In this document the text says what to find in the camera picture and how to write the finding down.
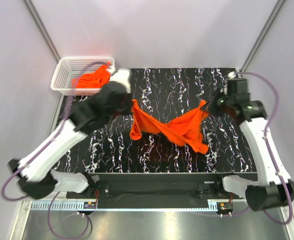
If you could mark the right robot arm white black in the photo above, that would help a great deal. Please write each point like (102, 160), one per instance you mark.
(262, 150)

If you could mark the connector box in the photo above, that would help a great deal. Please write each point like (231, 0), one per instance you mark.
(90, 205)
(225, 206)

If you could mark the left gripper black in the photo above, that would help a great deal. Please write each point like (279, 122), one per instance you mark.
(128, 110)

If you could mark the orange t shirt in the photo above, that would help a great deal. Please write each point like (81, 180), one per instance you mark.
(183, 130)

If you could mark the white plastic basket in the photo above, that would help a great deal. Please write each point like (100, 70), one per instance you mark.
(69, 68)

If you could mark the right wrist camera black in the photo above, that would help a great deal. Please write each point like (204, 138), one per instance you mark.
(236, 88)

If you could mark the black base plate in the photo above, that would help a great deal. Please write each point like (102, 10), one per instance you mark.
(151, 190)

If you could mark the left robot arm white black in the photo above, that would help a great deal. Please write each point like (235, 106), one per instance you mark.
(37, 179)

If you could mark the left connector box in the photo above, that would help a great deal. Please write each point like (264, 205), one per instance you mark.
(90, 205)

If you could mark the orange t shirts in basket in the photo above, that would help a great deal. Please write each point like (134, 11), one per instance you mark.
(92, 80)

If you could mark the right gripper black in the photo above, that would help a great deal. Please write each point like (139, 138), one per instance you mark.
(210, 106)

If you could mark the aluminium frame rail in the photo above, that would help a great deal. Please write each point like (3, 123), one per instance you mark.
(60, 202)

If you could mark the black marble pattern mat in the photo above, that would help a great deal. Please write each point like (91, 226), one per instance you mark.
(165, 94)

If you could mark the right connector box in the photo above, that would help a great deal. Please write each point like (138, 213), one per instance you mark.
(225, 206)

